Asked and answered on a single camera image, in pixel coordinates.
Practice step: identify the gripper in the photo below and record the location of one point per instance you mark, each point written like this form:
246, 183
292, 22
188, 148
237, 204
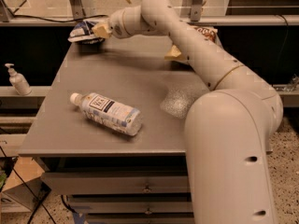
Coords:
117, 26

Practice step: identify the blue chip bag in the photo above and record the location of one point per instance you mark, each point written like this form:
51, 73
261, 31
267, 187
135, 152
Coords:
83, 33

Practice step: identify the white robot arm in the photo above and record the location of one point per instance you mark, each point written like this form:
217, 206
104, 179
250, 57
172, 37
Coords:
226, 130

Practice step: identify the brown and yellow chip bag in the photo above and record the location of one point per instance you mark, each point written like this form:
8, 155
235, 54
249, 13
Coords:
174, 54

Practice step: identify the clear plastic tea bottle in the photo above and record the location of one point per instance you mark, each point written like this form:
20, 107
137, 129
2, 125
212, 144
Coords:
105, 111

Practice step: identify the white pump dispenser bottle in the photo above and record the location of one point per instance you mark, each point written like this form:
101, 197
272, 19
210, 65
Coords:
17, 80

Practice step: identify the grey drawer cabinet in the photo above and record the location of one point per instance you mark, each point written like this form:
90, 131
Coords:
111, 177

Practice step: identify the cardboard box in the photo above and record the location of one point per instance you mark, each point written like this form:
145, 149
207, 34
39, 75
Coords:
20, 191

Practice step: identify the grey metal bracket left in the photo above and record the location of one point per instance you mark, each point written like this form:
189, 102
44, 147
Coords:
81, 9

